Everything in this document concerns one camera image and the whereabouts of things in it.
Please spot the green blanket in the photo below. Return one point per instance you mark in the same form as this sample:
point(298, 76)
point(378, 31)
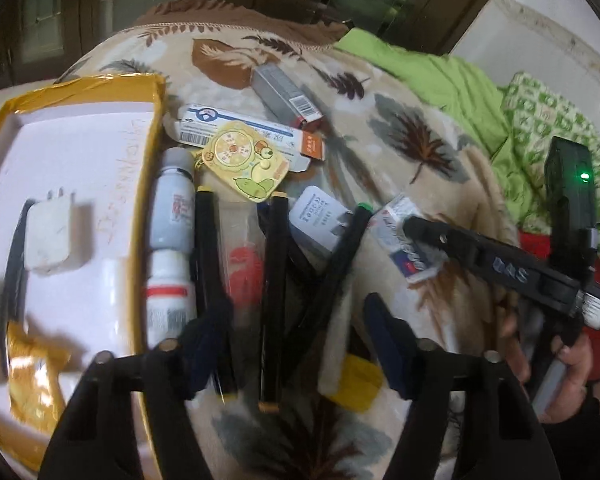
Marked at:
point(430, 70)

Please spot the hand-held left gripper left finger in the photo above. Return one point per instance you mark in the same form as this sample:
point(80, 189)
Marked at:
point(205, 345)

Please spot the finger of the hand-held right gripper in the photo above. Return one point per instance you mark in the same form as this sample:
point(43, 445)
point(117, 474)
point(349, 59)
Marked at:
point(505, 260)

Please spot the grey carton red end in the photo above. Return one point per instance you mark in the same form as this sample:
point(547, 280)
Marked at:
point(280, 90)

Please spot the red cloth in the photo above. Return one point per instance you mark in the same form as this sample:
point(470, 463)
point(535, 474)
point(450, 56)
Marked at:
point(530, 240)

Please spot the white charger plug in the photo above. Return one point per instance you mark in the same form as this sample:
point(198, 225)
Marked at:
point(50, 232)

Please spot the small yellow packet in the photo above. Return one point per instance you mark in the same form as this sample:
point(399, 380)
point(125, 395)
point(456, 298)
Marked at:
point(352, 377)

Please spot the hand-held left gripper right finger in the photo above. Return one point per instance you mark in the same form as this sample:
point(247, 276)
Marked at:
point(387, 345)

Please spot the green-white patterned pillow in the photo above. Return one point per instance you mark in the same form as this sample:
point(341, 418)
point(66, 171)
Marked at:
point(540, 110)

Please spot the black pen yellow ends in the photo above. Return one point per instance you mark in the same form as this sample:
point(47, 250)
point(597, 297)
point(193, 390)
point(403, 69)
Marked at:
point(207, 260)
point(275, 300)

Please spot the black slim case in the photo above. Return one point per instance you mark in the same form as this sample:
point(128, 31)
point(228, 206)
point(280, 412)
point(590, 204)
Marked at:
point(12, 270)

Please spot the small white blue box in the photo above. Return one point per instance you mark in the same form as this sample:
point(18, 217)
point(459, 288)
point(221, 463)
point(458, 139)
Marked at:
point(395, 215)

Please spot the red item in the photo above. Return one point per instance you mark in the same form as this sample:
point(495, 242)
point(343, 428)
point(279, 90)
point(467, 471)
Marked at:
point(245, 270)

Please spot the person's right hand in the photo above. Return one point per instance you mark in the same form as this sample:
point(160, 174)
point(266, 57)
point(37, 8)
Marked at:
point(577, 375)

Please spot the white power adapter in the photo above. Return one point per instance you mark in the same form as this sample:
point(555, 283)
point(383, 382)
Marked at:
point(315, 220)

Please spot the grey white spray bottle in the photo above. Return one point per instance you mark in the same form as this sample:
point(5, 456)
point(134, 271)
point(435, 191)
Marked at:
point(170, 220)

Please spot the yellow round toy card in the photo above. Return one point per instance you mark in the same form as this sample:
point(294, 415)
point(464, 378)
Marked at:
point(240, 160)

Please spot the yellow-taped white cardboard box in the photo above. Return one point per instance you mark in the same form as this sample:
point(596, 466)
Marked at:
point(105, 170)

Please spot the leaf-print blanket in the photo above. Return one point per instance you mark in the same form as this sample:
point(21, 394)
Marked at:
point(405, 150)

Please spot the blue white medicine carton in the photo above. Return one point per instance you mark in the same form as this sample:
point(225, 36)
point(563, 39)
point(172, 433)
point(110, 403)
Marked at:
point(200, 120)

